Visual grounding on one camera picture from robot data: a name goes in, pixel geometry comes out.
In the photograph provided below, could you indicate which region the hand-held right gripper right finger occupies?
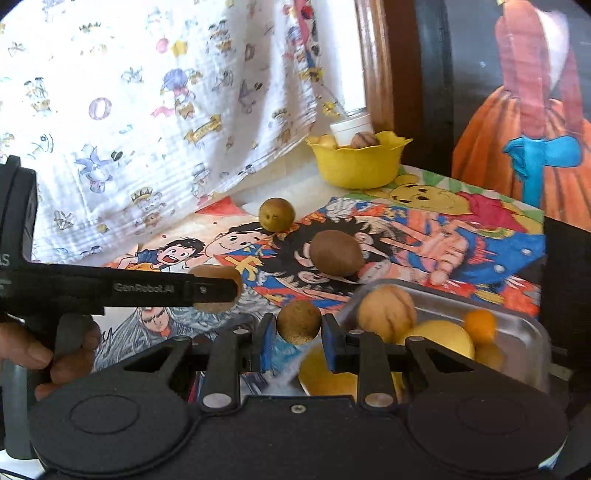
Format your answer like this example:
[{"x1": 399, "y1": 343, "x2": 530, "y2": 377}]
[{"x1": 322, "y1": 314, "x2": 476, "y2": 411}]

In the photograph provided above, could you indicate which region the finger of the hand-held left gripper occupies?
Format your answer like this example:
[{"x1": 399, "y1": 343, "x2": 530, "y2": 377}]
[{"x1": 32, "y1": 263, "x2": 242, "y2": 317}]

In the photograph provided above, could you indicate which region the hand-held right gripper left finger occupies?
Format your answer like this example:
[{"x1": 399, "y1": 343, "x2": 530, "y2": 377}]
[{"x1": 122, "y1": 314, "x2": 277, "y2": 411}]

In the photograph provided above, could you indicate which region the yellow-green mango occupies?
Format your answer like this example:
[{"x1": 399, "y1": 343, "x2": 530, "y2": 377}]
[{"x1": 298, "y1": 344, "x2": 407, "y2": 402}]

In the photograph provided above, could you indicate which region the tan round fruit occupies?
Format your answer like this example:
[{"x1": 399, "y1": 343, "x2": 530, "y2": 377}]
[{"x1": 189, "y1": 264, "x2": 244, "y2": 312}]

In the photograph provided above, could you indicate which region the yellow lemon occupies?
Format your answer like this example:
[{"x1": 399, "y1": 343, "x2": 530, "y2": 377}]
[{"x1": 402, "y1": 320, "x2": 476, "y2": 361}]

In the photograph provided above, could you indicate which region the metal tray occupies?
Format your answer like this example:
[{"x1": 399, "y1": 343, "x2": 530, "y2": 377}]
[{"x1": 335, "y1": 278, "x2": 552, "y2": 393}]

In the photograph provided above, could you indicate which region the person's left hand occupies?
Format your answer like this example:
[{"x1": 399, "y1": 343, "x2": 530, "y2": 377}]
[{"x1": 0, "y1": 320, "x2": 101, "y2": 401}]

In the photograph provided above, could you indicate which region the striped pale round fruit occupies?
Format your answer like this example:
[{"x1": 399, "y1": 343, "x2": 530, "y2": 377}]
[{"x1": 357, "y1": 285, "x2": 417, "y2": 344}]

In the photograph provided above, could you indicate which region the brown kiwi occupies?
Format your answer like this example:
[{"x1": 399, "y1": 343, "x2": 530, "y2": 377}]
[{"x1": 308, "y1": 230, "x2": 365, "y2": 277}]

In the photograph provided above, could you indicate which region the green-brown round fruit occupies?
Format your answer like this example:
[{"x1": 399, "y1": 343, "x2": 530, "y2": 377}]
[{"x1": 257, "y1": 198, "x2": 296, "y2": 232}]

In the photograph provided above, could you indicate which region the colourful cartoon printed mat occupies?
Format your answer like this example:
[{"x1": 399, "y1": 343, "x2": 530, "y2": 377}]
[{"x1": 92, "y1": 166, "x2": 546, "y2": 398}]

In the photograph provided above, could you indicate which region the white cartoon printed cloth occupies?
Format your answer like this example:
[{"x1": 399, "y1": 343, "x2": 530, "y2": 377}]
[{"x1": 0, "y1": 0, "x2": 370, "y2": 266}]

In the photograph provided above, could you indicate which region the orange kumquat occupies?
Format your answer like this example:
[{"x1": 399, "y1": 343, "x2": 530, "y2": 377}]
[{"x1": 463, "y1": 308, "x2": 498, "y2": 347}]

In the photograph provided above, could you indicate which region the yellow bowl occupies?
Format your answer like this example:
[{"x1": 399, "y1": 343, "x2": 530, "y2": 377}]
[{"x1": 306, "y1": 130, "x2": 414, "y2": 189}]

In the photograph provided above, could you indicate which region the white cup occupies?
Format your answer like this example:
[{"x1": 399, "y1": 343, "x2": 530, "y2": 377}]
[{"x1": 329, "y1": 115, "x2": 374, "y2": 148}]

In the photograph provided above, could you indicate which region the wall poster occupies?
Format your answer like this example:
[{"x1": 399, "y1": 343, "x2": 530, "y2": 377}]
[{"x1": 416, "y1": 0, "x2": 591, "y2": 227}]

